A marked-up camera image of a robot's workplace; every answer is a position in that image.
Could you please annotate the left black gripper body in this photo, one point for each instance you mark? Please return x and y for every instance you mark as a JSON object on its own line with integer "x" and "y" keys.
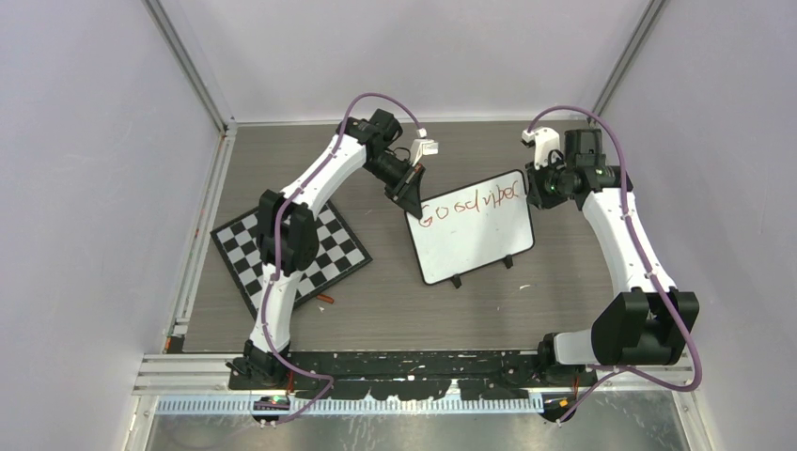
{"x": 390, "y": 171}

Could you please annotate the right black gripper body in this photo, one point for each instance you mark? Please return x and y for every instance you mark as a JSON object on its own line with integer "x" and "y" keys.
{"x": 549, "y": 183}

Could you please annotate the white whiteboard black frame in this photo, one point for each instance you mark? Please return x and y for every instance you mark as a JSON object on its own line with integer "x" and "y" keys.
{"x": 476, "y": 225}

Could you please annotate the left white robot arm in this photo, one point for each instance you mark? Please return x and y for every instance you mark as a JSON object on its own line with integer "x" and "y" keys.
{"x": 288, "y": 238}

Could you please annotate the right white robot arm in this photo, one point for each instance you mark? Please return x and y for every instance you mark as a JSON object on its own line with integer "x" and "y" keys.
{"x": 645, "y": 323}

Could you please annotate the black white chessboard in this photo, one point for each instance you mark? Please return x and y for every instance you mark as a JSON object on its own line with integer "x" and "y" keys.
{"x": 340, "y": 254}

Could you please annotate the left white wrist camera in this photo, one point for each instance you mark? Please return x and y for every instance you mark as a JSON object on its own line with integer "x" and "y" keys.
{"x": 422, "y": 146}

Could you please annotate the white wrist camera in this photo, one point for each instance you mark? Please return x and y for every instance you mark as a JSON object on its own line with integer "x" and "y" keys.
{"x": 544, "y": 142}
{"x": 422, "y": 146}

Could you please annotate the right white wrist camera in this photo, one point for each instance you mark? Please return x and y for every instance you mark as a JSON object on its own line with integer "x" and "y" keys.
{"x": 544, "y": 142}

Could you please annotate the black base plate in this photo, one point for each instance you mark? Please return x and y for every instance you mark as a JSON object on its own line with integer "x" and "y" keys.
{"x": 406, "y": 375}

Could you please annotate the slotted cable duct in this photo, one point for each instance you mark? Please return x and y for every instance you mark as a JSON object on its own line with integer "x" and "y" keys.
{"x": 282, "y": 405}

